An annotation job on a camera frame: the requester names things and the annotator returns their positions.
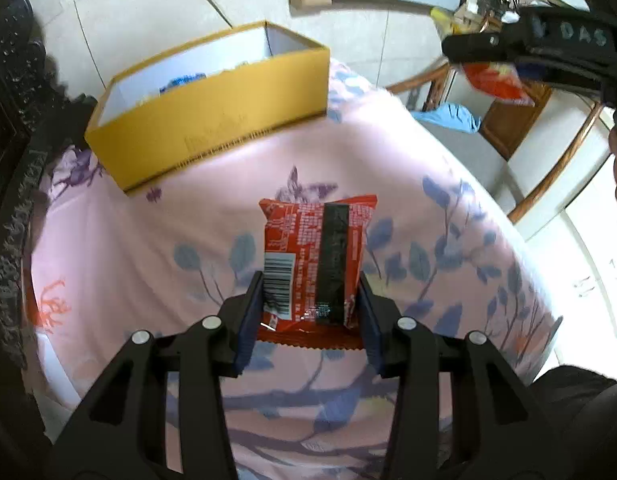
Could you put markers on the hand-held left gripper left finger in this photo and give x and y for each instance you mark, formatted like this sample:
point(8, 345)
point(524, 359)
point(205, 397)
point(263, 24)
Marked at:
point(251, 320)

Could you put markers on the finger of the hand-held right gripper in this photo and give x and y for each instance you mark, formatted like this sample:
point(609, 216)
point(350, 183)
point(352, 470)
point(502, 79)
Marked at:
point(478, 45)
point(558, 77)

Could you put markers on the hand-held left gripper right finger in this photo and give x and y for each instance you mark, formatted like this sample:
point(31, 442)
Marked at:
point(369, 335)

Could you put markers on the red cartoon snack packet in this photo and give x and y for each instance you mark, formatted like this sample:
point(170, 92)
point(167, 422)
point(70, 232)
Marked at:
point(493, 82)

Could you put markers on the red barcode snack packet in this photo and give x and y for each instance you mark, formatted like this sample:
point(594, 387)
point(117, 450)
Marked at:
point(313, 250)

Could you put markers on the yellow cardboard box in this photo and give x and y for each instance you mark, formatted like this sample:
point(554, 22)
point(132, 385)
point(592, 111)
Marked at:
point(213, 125)

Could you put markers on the blue cloth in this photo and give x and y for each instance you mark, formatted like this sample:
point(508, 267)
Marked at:
point(451, 116)

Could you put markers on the wooden chair with grey cushion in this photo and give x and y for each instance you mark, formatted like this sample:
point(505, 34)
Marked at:
point(468, 150)

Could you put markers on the pink floral tablecloth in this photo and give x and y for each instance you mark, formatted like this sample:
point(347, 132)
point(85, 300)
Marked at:
point(138, 240)

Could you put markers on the white cabinet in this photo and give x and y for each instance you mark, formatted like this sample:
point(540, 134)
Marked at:
point(578, 240)

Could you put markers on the person's dark clothing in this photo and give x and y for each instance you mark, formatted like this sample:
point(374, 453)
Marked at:
point(588, 420)

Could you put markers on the blue snack packet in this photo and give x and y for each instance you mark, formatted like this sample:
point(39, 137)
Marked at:
point(181, 82)

